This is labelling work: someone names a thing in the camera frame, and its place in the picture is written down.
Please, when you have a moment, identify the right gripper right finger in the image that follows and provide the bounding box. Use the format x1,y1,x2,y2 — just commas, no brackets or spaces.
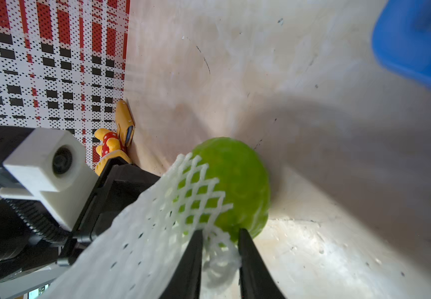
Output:
238,229,285,299

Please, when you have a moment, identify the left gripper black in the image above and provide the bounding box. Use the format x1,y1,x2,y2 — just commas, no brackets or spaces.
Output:
57,157,159,265

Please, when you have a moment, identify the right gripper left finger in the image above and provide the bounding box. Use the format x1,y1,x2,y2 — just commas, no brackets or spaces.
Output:
159,230,203,299

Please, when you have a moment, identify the green custard apple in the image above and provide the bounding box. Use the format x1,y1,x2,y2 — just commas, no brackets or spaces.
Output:
192,137,271,244

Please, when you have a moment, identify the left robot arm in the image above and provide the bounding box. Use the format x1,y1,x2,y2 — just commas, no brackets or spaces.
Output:
0,158,159,282

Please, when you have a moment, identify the yellow plush toy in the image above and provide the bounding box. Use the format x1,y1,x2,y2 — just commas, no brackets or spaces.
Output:
94,100,134,176

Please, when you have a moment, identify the blue plastic tray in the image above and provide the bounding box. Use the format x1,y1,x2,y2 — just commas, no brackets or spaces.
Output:
372,0,431,88

